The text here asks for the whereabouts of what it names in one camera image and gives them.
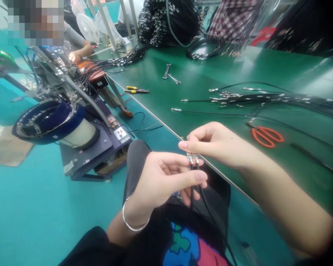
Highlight black flat strip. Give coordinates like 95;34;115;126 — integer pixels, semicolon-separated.
290;142;333;178

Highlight black power cord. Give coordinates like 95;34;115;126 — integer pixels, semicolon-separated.
127;112;164;137

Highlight person's left hand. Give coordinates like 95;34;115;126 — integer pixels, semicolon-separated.
125;151;209;220

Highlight person's right hand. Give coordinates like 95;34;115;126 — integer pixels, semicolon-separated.
178;122;256;172

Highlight yellow handled pliers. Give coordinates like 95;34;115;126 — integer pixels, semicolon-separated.
124;85;150;95

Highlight bundle of black terminal cables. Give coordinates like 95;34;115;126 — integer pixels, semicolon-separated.
171;81;333;122

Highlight green reel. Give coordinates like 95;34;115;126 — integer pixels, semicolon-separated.
0;49;18;74

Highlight grey hose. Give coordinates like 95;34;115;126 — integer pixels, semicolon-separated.
166;0;197;48

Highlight red plastic stool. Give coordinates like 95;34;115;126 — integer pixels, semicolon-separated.
250;26;277;47

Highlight orange handled scissors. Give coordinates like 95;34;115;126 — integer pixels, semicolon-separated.
250;126;285;149

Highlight black cable with metal terminal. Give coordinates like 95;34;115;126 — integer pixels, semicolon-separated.
192;153;238;266
186;152;196;212

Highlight spread black cables with terminals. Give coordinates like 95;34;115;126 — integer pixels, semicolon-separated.
94;44;151;74

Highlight white plastic reel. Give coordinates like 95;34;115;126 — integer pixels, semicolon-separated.
76;12;101;44

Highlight large hanging black cable bundle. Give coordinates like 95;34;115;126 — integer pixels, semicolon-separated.
138;0;204;47

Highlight coil of black cables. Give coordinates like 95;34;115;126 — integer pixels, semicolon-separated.
186;37;226;60

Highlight brown cardboard sheet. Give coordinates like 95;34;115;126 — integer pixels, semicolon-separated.
0;126;36;168

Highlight person's body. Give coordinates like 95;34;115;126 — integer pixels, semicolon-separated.
127;204;239;266

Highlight metal frame rack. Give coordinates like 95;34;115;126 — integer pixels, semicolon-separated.
86;0;141;52

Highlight thin hanging black cable bundle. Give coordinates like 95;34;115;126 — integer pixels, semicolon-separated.
216;0;265;58

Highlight terminal machine with blue bowl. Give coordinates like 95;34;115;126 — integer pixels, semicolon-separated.
11;45;134;183

